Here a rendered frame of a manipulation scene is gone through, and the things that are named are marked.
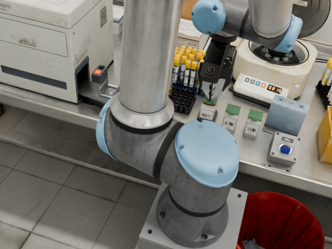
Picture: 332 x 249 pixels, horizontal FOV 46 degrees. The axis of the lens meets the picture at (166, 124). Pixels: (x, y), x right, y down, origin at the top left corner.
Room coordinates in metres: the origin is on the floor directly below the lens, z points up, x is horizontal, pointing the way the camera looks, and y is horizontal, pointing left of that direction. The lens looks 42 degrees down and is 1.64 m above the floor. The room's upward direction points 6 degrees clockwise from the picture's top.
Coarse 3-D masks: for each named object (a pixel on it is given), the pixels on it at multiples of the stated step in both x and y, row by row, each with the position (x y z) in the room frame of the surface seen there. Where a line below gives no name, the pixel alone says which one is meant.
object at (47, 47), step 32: (0, 0) 0.95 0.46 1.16; (32, 0) 0.95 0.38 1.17; (64, 0) 0.97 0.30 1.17; (96, 0) 1.06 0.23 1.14; (0, 32) 0.96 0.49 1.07; (32, 32) 0.93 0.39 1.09; (64, 32) 0.91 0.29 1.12; (96, 32) 1.05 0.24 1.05; (0, 64) 0.96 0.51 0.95; (32, 64) 0.93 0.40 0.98; (64, 64) 0.91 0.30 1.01; (96, 64) 1.03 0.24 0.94; (64, 96) 0.91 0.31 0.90
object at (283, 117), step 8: (280, 96) 0.91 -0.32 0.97; (272, 104) 0.88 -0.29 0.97; (280, 104) 0.88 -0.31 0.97; (288, 104) 0.88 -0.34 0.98; (296, 104) 0.88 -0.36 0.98; (304, 104) 0.89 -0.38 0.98; (272, 112) 0.88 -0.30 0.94; (280, 112) 0.87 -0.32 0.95; (288, 112) 0.87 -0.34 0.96; (296, 112) 0.86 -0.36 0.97; (304, 112) 0.85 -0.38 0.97; (272, 120) 0.88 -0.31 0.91; (280, 120) 0.87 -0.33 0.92; (288, 120) 0.86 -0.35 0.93; (296, 120) 0.86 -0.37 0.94; (264, 128) 0.87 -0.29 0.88; (272, 128) 0.87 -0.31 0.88; (280, 128) 0.87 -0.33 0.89; (288, 128) 0.86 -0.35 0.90; (296, 128) 0.85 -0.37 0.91
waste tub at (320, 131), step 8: (328, 112) 0.86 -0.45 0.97; (328, 120) 0.84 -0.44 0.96; (320, 128) 0.87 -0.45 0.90; (328, 128) 0.81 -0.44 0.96; (320, 136) 0.84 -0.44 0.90; (328, 136) 0.79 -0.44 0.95; (320, 144) 0.81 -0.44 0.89; (328, 144) 0.76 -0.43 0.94; (320, 152) 0.79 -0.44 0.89; (328, 152) 0.76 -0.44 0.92; (320, 160) 0.76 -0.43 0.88; (328, 160) 0.76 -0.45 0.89
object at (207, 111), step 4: (204, 104) 0.87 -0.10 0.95; (208, 104) 0.87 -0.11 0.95; (212, 104) 0.87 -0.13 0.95; (216, 104) 0.88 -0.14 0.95; (204, 108) 0.86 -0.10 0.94; (208, 108) 0.86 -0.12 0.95; (212, 108) 0.86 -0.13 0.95; (200, 112) 0.86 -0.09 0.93; (204, 112) 0.86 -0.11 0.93; (208, 112) 0.86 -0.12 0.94; (212, 112) 0.85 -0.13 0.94; (200, 116) 0.86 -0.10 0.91; (204, 116) 0.86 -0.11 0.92; (208, 116) 0.86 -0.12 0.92; (212, 116) 0.85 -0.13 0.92
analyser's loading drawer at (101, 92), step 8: (80, 80) 0.97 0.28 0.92; (80, 88) 0.93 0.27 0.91; (88, 88) 0.94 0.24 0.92; (96, 88) 0.94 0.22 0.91; (104, 88) 0.93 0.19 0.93; (112, 88) 0.95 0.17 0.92; (88, 96) 0.90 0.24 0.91; (96, 96) 0.90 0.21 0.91; (104, 96) 0.90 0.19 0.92; (112, 96) 0.91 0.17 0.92
